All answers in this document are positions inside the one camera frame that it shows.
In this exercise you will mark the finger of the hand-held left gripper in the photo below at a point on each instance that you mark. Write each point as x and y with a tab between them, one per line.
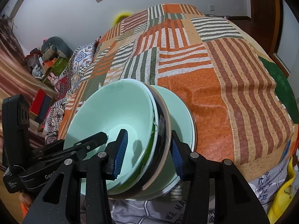
79	154
93	138

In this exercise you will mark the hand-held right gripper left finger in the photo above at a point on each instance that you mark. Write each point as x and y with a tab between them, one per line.
120	154

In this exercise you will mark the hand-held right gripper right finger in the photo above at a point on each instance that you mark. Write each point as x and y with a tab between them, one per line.
176	155

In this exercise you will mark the pink bowl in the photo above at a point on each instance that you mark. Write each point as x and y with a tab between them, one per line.
166	133

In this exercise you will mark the white plate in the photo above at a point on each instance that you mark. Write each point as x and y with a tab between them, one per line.
194	128

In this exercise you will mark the mint green bowl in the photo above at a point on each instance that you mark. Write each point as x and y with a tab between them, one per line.
112	112

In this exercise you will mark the mint green plate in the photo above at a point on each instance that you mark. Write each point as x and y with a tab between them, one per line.
179	116

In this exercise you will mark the red box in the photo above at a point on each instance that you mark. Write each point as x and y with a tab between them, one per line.
37	102

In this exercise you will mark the striped brown curtain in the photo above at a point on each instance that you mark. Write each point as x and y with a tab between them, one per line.
14	74

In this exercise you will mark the grey printed bedsheet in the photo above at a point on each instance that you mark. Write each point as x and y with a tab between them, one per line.
151	210

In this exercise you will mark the pink rabbit toy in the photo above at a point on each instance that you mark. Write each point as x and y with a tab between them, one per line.
55	81

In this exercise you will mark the green cardboard box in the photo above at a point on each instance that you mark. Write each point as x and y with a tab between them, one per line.
58	66

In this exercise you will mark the patterned tile print blanket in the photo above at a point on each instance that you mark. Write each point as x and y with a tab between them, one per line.
77	60

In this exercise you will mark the striped patchwork blanket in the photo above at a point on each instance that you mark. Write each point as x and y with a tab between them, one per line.
222	86

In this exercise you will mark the grey plush toy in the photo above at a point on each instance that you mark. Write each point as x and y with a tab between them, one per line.
56	45

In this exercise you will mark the yellow cloth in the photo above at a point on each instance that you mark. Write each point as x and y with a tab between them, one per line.
283	196

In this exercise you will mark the yellow foam hoop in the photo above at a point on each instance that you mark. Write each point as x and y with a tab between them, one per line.
120	16

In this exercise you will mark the green cloth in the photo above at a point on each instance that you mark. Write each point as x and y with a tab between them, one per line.
278	77

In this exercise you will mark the brown wooden door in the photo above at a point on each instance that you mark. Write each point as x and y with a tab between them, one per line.
259	2

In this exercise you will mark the white wall socket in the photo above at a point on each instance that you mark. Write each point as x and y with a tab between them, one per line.
211	7

